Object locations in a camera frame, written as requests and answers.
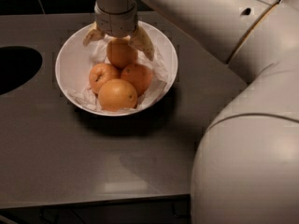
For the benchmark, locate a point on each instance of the white ceramic bowl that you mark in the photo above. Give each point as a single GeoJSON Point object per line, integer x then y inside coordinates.
{"type": "Point", "coordinates": [74, 66]}

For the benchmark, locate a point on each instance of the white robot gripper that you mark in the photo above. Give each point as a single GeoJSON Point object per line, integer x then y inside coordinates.
{"type": "Point", "coordinates": [117, 26]}

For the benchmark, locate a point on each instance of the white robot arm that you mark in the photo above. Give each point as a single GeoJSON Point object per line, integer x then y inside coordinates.
{"type": "Point", "coordinates": [234, 145]}

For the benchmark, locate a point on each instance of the white paper napkin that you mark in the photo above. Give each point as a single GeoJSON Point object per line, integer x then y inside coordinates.
{"type": "Point", "coordinates": [155, 69]}

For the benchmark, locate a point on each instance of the orange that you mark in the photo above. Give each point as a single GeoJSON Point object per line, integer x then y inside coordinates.
{"type": "Point", "coordinates": [139, 75]}
{"type": "Point", "coordinates": [119, 53]}
{"type": "Point", "coordinates": [117, 94]}
{"type": "Point", "coordinates": [100, 74]}

